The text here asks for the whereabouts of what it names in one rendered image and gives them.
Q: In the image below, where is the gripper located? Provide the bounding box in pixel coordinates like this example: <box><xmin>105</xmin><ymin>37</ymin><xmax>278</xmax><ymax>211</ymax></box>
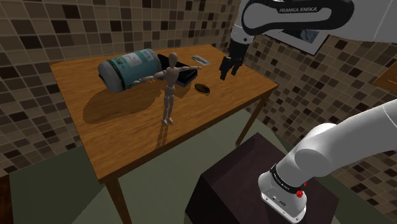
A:
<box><xmin>219</xmin><ymin>39</ymin><xmax>250</xmax><ymax>81</ymax></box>

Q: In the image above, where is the small flat printed card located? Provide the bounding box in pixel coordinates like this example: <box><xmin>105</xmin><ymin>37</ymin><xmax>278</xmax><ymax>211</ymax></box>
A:
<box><xmin>190</xmin><ymin>55</ymin><xmax>211</xmax><ymax>66</ymax></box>

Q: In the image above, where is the small dark round dish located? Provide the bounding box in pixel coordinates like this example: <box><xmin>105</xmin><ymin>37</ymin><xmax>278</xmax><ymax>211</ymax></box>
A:
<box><xmin>194</xmin><ymin>83</ymin><xmax>211</xmax><ymax>94</ymax></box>

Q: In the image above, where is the black flat box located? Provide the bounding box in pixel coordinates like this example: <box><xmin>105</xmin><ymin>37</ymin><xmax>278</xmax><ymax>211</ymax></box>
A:
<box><xmin>156</xmin><ymin>53</ymin><xmax>199</xmax><ymax>88</ymax></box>

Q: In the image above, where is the wooden artist mannequin figure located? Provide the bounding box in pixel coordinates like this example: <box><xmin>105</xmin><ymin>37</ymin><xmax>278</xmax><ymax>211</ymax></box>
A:
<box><xmin>132</xmin><ymin>52</ymin><xmax>202</xmax><ymax>127</ymax></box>

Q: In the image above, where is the teal and white canister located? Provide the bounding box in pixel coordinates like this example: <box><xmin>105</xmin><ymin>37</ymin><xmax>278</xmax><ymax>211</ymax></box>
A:
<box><xmin>97</xmin><ymin>48</ymin><xmax>163</xmax><ymax>93</ymax></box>

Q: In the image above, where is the wooden table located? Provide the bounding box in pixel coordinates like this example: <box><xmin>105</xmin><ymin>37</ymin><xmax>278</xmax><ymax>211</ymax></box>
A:
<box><xmin>49</xmin><ymin>44</ymin><xmax>279</xmax><ymax>224</ymax></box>

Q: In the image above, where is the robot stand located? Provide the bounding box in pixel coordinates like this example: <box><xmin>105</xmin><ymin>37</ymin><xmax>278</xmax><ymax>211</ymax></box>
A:
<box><xmin>185</xmin><ymin>132</ymin><xmax>340</xmax><ymax>224</ymax></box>

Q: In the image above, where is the brown wooden furniture piece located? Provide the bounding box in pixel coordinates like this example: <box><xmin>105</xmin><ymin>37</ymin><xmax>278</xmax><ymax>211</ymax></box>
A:
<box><xmin>372</xmin><ymin>60</ymin><xmax>397</xmax><ymax>95</ymax></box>

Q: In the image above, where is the white framed wall picture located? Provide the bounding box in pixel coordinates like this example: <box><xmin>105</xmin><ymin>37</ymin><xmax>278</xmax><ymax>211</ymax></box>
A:
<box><xmin>263</xmin><ymin>29</ymin><xmax>330</xmax><ymax>56</ymax></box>

